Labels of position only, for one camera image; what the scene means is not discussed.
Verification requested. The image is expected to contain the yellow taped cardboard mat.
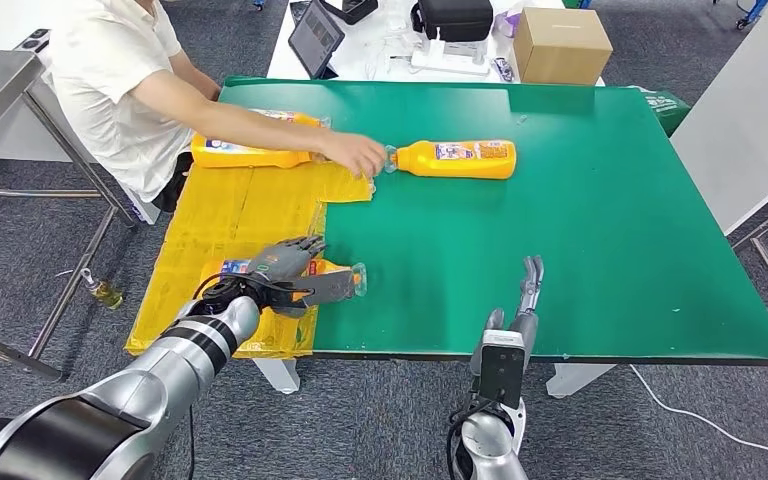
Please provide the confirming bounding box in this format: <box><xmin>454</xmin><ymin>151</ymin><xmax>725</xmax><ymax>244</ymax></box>
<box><xmin>124</xmin><ymin>162</ymin><xmax>375</xmax><ymax>361</ymax></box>

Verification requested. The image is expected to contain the orange detergent bottle clear cap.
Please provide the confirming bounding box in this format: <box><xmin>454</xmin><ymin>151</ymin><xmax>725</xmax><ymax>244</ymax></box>
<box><xmin>383</xmin><ymin>139</ymin><xmax>518</xmax><ymax>181</ymax></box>
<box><xmin>199</xmin><ymin>258</ymin><xmax>368</xmax><ymax>313</ymax></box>
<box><xmin>251</xmin><ymin>109</ymin><xmax>330</xmax><ymax>132</ymax></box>
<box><xmin>190</xmin><ymin>132</ymin><xmax>322</xmax><ymax>170</ymax></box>

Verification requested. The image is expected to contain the person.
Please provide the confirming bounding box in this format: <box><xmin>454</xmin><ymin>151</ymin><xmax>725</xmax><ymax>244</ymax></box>
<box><xmin>49</xmin><ymin>0</ymin><xmax>389</xmax><ymax>213</ymax></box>

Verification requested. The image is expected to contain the white table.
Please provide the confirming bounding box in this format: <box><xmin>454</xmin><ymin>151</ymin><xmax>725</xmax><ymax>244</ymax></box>
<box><xmin>265</xmin><ymin>0</ymin><xmax>605</xmax><ymax>88</ymax></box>

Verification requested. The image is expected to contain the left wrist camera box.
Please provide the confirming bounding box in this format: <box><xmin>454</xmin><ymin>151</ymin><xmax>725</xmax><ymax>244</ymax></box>
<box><xmin>294</xmin><ymin>268</ymin><xmax>357</xmax><ymax>309</ymax></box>

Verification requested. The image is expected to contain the black tablet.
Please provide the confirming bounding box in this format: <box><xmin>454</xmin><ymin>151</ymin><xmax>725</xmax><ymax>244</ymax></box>
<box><xmin>287</xmin><ymin>1</ymin><xmax>346</xmax><ymax>82</ymax></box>

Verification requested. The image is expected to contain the green table mat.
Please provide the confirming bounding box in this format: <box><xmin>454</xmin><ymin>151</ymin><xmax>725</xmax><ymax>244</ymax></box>
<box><xmin>206</xmin><ymin>78</ymin><xmax>768</xmax><ymax>367</ymax></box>

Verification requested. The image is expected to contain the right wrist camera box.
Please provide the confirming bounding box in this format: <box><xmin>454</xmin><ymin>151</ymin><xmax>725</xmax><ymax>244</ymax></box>
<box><xmin>478</xmin><ymin>329</ymin><xmax>528</xmax><ymax>411</ymax></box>

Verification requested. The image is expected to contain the blue wheeled frame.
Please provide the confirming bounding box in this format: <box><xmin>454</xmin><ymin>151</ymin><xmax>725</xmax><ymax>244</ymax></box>
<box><xmin>711</xmin><ymin>0</ymin><xmax>768</xmax><ymax>33</ymax></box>

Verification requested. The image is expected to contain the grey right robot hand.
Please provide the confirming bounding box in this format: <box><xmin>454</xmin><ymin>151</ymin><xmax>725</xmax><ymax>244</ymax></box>
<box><xmin>486</xmin><ymin>254</ymin><xmax>546</xmax><ymax>380</ymax></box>

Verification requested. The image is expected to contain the small glass bottle yellow liquid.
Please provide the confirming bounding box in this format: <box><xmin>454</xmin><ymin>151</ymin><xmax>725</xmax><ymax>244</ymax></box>
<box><xmin>79</xmin><ymin>270</ymin><xmax>124</xmax><ymax>313</ymax></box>

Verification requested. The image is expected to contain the black carrying case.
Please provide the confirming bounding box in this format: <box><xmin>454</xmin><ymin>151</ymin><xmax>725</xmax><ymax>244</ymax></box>
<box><xmin>410</xmin><ymin>0</ymin><xmax>495</xmax><ymax>44</ymax></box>

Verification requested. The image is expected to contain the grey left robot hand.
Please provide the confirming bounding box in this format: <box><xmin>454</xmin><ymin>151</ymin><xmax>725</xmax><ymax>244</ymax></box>
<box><xmin>246</xmin><ymin>235</ymin><xmax>327</xmax><ymax>319</ymax></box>

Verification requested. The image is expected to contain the white floor cable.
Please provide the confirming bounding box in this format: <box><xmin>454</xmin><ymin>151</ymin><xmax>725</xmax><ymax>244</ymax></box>
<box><xmin>629</xmin><ymin>365</ymin><xmax>768</xmax><ymax>473</ymax></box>

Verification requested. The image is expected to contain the purple tissue pack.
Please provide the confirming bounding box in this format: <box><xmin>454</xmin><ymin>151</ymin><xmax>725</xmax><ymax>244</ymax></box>
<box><xmin>493</xmin><ymin>8</ymin><xmax>524</xmax><ymax>39</ymax></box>

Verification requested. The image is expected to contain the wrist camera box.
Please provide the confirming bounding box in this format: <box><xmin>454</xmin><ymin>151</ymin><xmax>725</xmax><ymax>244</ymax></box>
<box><xmin>478</xmin><ymin>329</ymin><xmax>528</xmax><ymax>411</ymax></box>
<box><xmin>294</xmin><ymin>268</ymin><xmax>357</xmax><ymax>309</ymax></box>

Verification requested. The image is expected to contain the black device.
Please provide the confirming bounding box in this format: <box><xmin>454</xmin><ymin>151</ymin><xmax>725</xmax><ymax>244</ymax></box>
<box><xmin>322</xmin><ymin>0</ymin><xmax>379</xmax><ymax>27</ymax></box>

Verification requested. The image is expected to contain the brown cardboard box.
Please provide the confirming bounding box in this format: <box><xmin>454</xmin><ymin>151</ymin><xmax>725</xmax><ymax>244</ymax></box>
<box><xmin>513</xmin><ymin>7</ymin><xmax>614</xmax><ymax>87</ymax></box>

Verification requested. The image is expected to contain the white power strip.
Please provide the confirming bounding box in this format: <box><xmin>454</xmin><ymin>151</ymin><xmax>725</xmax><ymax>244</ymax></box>
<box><xmin>410</xmin><ymin>29</ymin><xmax>491</xmax><ymax>78</ymax></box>

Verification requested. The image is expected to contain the green bag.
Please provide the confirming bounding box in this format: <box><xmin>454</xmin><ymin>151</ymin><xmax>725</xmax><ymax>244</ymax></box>
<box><xmin>630</xmin><ymin>86</ymin><xmax>693</xmax><ymax>139</ymax></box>

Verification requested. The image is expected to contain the person's right hand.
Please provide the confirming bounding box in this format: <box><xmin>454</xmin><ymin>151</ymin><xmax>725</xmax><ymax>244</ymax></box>
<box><xmin>320</xmin><ymin>130</ymin><xmax>389</xmax><ymax>180</ymax></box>

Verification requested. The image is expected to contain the white table leg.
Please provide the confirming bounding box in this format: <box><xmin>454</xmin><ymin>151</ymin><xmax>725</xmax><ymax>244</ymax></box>
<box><xmin>546</xmin><ymin>364</ymin><xmax>617</xmax><ymax>400</ymax></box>
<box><xmin>251</xmin><ymin>357</ymin><xmax>301</xmax><ymax>395</ymax></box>

